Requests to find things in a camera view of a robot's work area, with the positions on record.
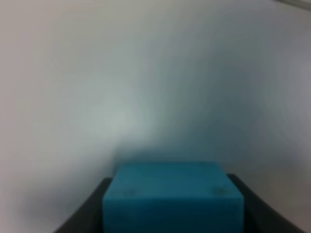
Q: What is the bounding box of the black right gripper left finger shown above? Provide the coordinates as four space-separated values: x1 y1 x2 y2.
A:
55 178 112 233

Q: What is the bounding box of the blue cube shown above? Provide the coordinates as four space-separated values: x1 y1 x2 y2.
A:
103 162 244 233

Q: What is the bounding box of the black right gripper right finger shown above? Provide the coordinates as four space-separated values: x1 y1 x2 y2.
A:
227 174 303 233

